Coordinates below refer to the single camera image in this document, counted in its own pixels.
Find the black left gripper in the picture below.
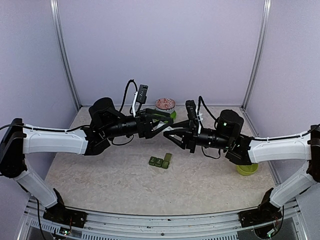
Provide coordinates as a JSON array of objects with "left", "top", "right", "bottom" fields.
[{"left": 103, "top": 108, "right": 174, "bottom": 139}]

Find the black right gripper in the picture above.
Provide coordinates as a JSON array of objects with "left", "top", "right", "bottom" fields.
[{"left": 163, "top": 119, "right": 232, "bottom": 154}]

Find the green pill organizer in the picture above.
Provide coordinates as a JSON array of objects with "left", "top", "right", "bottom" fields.
[{"left": 148, "top": 152, "right": 173, "bottom": 169}]

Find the small white pill bottle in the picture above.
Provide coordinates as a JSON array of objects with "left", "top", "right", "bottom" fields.
[{"left": 165, "top": 126, "right": 174, "bottom": 131}]

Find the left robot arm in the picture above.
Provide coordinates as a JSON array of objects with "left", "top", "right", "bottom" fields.
[{"left": 0, "top": 97, "right": 174, "bottom": 223}]

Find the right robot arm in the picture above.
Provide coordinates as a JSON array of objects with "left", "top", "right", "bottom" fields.
[{"left": 163, "top": 98, "right": 320, "bottom": 222}]

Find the green plate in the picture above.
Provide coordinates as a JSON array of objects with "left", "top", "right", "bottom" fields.
[{"left": 170, "top": 110, "right": 177, "bottom": 120}]

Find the red patterned white bowl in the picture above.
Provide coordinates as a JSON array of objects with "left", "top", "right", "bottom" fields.
[{"left": 155, "top": 97, "right": 176, "bottom": 114}]

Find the lime green bowl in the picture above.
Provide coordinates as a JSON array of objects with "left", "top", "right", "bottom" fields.
[{"left": 236, "top": 163, "right": 259, "bottom": 176}]

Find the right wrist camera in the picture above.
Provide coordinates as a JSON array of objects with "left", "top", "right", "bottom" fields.
[{"left": 185, "top": 100, "right": 203, "bottom": 134}]

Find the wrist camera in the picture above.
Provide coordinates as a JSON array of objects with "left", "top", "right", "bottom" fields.
[
  {"left": 131, "top": 84, "right": 148, "bottom": 117},
  {"left": 185, "top": 100, "right": 203, "bottom": 134}
]

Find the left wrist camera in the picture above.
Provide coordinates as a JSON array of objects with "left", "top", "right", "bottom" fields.
[{"left": 131, "top": 84, "right": 148, "bottom": 117}]

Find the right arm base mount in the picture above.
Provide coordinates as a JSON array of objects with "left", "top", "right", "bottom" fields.
[{"left": 238, "top": 201, "right": 283, "bottom": 228}]

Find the front aluminium rail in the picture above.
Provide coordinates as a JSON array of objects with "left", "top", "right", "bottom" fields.
[{"left": 23, "top": 197, "right": 308, "bottom": 240}]

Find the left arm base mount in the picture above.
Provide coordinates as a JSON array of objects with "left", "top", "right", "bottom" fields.
[{"left": 43, "top": 205, "right": 87, "bottom": 228}]

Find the right aluminium frame post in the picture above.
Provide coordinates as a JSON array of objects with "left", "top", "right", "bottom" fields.
[{"left": 241, "top": 0, "right": 272, "bottom": 111}]

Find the aluminium frame post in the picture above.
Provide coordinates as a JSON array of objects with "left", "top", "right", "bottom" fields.
[
  {"left": 241, "top": 0, "right": 272, "bottom": 111},
  {"left": 50, "top": 0, "right": 82, "bottom": 111}
]

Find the left aluminium frame post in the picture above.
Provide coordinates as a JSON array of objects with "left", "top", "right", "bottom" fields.
[{"left": 50, "top": 0, "right": 82, "bottom": 111}]

